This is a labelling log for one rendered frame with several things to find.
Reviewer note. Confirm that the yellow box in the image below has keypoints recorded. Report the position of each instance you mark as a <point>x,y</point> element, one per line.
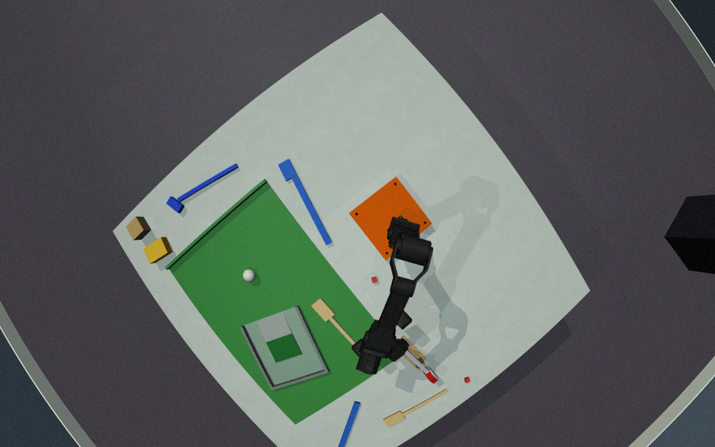
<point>158,250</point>

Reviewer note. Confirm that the green rectangular mat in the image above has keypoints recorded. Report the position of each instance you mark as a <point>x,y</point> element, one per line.
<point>262,235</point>

